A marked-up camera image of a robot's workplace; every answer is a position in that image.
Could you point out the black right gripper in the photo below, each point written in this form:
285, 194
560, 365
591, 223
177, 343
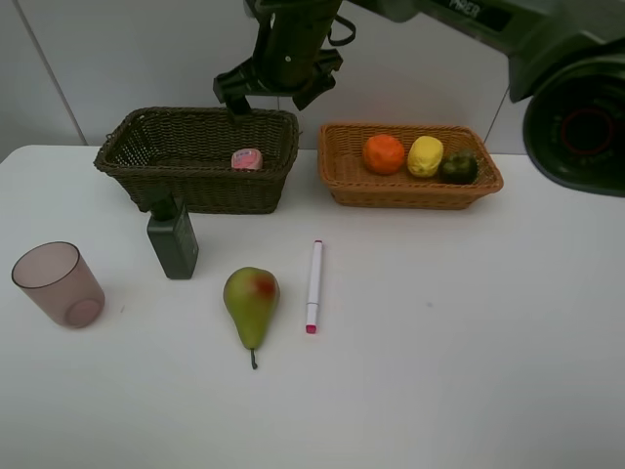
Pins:
288, 60

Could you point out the pink lotion bottle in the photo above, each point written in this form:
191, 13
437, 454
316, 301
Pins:
247, 159

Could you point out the orange mandarin fruit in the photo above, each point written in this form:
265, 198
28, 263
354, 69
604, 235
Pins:
383, 154

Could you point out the yellow lemon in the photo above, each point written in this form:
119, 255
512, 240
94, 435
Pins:
425, 157

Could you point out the white pink marker pen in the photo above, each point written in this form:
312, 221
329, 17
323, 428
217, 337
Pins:
314, 288

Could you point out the green red pear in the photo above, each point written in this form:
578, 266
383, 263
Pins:
251, 296

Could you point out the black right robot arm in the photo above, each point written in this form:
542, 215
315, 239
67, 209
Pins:
566, 59

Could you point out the dark brown wicker basket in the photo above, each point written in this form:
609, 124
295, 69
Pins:
187, 150

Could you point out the orange wicker basket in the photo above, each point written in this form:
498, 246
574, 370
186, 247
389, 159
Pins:
342, 171

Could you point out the dark green pump bottle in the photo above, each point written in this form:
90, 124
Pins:
171, 234

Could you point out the translucent pink plastic cup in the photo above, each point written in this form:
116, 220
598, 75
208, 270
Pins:
57, 279

